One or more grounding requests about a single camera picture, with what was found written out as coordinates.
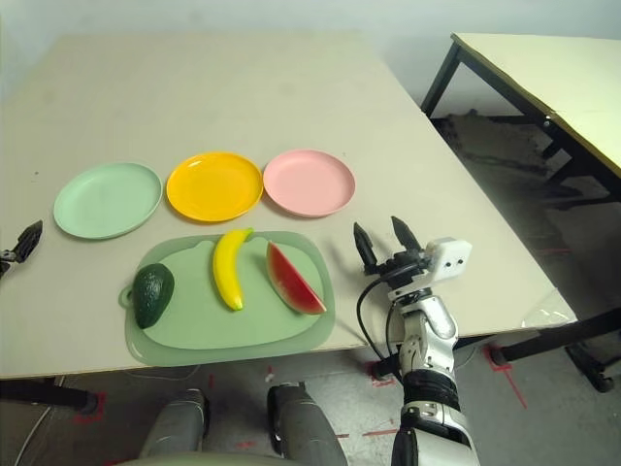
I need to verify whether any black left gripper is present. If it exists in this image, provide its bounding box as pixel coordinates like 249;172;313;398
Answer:
0;218;45;280

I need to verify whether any grey robot leg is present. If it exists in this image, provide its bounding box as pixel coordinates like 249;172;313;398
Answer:
267;382;346;466
138;387;211;460

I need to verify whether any grey left robot leg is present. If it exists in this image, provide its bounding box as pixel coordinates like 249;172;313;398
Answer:
138;387;211;460

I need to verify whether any translucent green mat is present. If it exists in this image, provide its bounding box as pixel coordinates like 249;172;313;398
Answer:
124;229;337;367

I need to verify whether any light green plate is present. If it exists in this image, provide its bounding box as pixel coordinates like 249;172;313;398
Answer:
52;161;163;241

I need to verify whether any grey right robot leg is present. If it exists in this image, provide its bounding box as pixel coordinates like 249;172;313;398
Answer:
267;382;346;466

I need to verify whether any black table foot bar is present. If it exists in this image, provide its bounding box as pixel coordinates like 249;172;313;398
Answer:
371;305;621;394
0;376;106;418

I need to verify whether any yellow banana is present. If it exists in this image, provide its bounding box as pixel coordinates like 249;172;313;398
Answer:
212;226;255;313

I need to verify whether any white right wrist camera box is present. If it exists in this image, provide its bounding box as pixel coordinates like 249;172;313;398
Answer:
426;237;474;282

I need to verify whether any pale green robot torso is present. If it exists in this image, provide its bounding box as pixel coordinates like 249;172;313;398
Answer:
114;450;302;466

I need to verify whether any clear plastic film piece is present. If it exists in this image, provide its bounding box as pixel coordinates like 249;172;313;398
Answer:
521;289;570;329

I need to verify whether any yellow plate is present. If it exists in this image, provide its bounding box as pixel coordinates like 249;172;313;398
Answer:
166;151;265;225

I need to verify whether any pink plate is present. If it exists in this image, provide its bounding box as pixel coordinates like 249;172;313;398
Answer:
262;149;356;218

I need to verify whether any dark green avocado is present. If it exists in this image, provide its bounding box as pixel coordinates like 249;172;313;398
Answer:
132;263;176;330

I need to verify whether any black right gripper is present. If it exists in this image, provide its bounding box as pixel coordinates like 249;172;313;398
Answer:
353;216;434;295

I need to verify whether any beige table with black frame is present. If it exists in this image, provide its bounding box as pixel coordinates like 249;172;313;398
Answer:
419;31;621;205

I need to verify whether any red watermelon slice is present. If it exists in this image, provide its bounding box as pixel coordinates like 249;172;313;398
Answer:
265;242;328;316

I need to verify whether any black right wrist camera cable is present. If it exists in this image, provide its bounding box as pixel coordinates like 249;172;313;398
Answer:
356;279;404;375

